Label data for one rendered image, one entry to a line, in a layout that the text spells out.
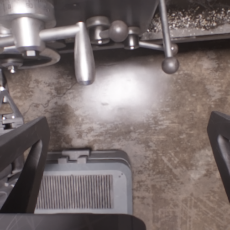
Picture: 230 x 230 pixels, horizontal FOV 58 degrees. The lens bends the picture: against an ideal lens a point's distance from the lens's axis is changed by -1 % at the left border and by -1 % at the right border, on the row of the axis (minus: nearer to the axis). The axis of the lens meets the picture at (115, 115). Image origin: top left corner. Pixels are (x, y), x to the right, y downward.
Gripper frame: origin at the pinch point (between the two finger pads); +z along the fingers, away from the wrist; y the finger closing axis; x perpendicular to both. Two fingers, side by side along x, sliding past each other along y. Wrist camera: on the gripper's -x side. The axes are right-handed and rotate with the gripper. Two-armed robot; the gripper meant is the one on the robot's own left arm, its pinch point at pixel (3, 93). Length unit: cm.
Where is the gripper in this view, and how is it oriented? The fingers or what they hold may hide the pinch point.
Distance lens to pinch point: 59.0
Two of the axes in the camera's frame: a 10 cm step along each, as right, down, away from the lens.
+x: 8.5, -1.2, 5.1
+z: -0.9, -9.9, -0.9
